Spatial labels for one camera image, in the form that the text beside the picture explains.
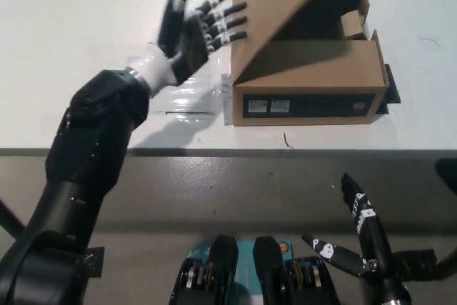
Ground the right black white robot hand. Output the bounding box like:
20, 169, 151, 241
301, 171, 396, 280

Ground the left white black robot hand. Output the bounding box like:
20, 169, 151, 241
156, 0, 248, 87

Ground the brown cardboard box with lid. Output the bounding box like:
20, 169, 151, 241
229, 0, 391, 128

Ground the black teal robot body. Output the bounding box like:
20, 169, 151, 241
172, 234, 340, 305

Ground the clear plastic sheet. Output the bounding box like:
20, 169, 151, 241
124, 43, 233, 117

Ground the black floor tape patch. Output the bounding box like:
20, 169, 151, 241
394, 248, 438, 273
82, 246, 106, 280

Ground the black diagonal table leg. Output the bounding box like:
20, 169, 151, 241
0, 197, 26, 244

